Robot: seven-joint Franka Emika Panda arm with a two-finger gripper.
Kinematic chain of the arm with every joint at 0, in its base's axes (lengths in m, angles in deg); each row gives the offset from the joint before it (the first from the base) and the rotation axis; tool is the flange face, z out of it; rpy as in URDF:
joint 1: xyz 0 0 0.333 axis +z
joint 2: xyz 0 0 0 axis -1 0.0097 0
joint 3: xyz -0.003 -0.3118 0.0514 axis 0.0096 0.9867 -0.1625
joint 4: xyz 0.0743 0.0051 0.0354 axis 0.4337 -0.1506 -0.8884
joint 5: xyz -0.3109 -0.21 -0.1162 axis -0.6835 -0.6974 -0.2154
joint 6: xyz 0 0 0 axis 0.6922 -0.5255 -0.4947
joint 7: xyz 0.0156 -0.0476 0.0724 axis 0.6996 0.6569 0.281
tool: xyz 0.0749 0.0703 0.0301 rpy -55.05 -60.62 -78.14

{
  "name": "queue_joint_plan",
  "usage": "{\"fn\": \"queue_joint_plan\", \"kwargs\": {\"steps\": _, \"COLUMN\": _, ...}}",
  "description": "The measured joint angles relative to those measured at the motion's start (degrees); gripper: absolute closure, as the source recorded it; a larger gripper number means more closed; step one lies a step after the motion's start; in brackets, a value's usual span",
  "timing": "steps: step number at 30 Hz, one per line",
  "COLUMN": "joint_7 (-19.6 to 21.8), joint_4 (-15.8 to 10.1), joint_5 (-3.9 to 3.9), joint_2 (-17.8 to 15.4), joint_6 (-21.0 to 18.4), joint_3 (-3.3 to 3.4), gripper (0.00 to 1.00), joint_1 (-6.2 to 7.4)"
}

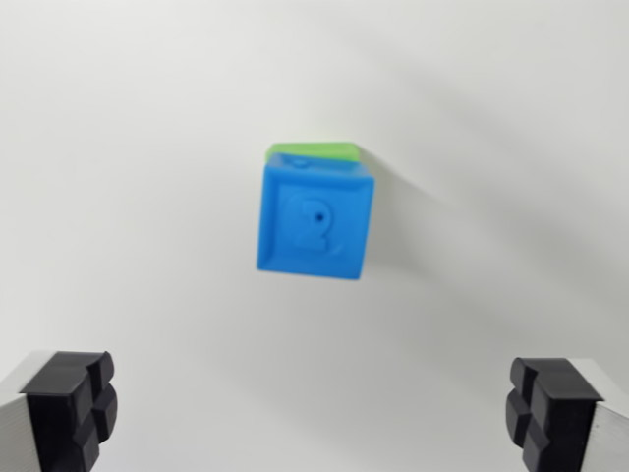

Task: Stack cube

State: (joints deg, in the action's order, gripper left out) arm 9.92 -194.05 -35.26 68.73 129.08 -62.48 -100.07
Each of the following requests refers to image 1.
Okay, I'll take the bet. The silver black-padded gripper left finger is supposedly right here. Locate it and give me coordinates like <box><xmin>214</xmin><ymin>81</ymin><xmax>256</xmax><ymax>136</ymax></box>
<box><xmin>0</xmin><ymin>349</ymin><xmax>119</xmax><ymax>472</ymax></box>

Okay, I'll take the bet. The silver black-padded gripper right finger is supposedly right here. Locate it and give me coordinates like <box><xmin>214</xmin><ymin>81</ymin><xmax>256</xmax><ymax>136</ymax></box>
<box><xmin>504</xmin><ymin>357</ymin><xmax>629</xmax><ymax>472</ymax></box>

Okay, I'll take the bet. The blue rubber cube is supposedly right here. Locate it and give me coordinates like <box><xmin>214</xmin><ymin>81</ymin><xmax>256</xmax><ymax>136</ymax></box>
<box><xmin>255</xmin><ymin>150</ymin><xmax>377</xmax><ymax>282</ymax></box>

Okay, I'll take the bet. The green rubber cube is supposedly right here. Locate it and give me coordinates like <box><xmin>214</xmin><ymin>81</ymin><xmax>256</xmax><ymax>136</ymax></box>
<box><xmin>263</xmin><ymin>141</ymin><xmax>362</xmax><ymax>166</ymax></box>

